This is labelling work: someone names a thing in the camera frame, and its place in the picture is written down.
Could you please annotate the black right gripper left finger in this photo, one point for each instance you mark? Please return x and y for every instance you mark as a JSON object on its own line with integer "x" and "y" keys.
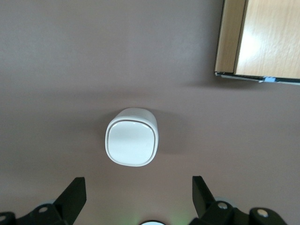
{"x": 68, "y": 206}

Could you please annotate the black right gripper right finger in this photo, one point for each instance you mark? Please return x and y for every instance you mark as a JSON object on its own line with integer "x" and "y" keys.
{"x": 206, "y": 206}

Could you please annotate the white lidded trash can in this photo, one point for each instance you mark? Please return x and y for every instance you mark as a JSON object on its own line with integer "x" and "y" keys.
{"x": 131, "y": 143}

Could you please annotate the light wooden shelf box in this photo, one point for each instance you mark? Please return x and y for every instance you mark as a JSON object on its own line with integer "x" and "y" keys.
{"x": 269, "y": 35}

